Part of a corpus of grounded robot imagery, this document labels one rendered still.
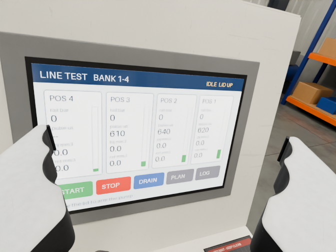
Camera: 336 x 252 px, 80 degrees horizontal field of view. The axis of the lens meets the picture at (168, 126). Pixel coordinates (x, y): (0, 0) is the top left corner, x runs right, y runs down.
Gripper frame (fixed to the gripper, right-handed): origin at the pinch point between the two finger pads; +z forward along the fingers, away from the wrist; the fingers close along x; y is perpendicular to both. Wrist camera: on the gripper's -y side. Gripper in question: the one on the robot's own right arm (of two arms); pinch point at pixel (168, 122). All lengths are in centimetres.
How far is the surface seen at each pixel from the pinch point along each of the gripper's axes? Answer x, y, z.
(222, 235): 17, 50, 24
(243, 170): 20.8, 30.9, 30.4
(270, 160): 139, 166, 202
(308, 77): 373, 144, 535
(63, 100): -17.0, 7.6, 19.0
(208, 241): 13, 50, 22
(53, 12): -17.1, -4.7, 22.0
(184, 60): 2.5, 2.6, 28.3
